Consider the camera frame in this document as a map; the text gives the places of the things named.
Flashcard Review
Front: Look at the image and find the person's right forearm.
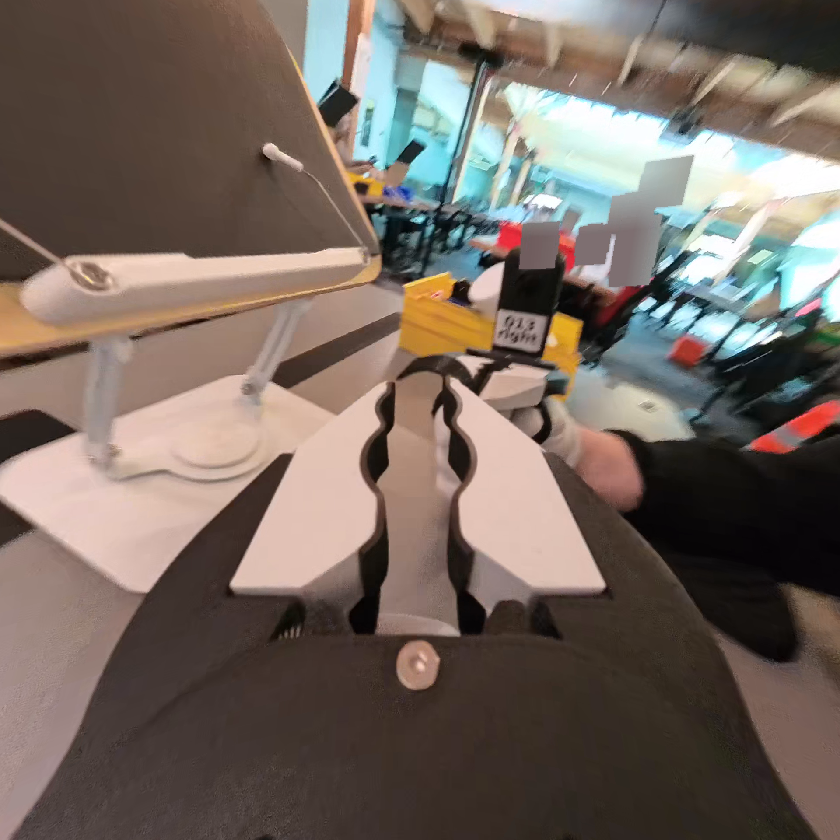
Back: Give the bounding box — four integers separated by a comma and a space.
574, 428, 840, 664

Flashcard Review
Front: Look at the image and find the person's right hand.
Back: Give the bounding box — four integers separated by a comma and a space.
512, 397, 585, 468

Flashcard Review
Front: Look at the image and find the yellow plastic bin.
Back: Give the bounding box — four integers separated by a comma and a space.
400, 272, 584, 401

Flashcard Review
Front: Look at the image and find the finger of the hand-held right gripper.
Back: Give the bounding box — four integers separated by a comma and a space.
451, 357, 551, 410

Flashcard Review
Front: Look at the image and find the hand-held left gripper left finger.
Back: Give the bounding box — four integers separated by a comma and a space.
228, 381, 398, 635

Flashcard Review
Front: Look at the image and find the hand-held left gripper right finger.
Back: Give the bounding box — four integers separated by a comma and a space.
433, 377, 608, 635

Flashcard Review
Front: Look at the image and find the white adjustable stand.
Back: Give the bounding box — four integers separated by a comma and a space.
0, 143, 370, 595

